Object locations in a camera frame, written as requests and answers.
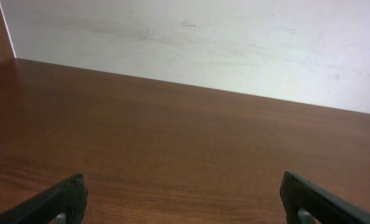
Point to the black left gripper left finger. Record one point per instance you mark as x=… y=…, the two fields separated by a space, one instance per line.
x=68 y=197

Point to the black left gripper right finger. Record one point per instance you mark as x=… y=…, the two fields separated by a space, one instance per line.
x=305 y=202

